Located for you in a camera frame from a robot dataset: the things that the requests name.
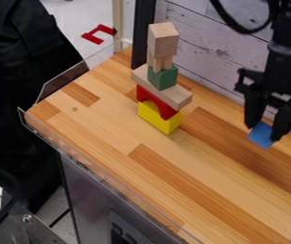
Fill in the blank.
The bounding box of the black cable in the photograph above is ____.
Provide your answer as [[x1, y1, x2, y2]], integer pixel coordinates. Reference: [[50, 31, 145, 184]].
[[208, 0, 281, 35]]

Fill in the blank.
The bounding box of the black fabric cover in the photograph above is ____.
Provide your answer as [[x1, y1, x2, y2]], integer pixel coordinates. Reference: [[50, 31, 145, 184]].
[[0, 0, 91, 214]]

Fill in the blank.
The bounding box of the blue triangle block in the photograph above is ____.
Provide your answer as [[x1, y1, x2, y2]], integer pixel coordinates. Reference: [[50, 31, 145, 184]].
[[246, 121, 278, 151]]

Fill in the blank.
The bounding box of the large wooden block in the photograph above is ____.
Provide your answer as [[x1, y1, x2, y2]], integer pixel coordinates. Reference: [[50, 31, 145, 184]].
[[146, 21, 181, 60]]

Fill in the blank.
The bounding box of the black post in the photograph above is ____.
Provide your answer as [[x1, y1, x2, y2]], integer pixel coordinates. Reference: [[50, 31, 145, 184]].
[[129, 0, 158, 70]]

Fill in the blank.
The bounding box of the wooden post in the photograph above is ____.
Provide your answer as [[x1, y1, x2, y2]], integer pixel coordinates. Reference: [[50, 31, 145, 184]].
[[112, 0, 125, 54]]

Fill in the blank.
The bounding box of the flat wooden plank block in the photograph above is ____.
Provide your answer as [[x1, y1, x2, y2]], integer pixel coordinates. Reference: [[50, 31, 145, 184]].
[[131, 63, 196, 112]]

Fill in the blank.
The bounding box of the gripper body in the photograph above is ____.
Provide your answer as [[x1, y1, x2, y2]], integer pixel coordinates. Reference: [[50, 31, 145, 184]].
[[234, 51, 291, 121]]

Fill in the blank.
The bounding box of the green cube block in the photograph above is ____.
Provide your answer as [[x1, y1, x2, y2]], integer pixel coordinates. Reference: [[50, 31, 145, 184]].
[[146, 64, 180, 92]]

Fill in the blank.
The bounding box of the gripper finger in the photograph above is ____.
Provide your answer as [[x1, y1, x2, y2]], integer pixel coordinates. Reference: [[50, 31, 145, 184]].
[[242, 91, 269, 130], [269, 104, 291, 143]]

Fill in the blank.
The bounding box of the red arch block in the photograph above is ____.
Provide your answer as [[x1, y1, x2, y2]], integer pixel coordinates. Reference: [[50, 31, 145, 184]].
[[135, 84, 180, 121]]

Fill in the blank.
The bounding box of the yellow block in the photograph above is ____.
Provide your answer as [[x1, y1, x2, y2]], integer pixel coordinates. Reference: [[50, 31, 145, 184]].
[[135, 99, 185, 135]]

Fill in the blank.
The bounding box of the red tape mark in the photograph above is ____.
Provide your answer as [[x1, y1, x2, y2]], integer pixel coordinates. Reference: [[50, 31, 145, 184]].
[[79, 23, 117, 46]]

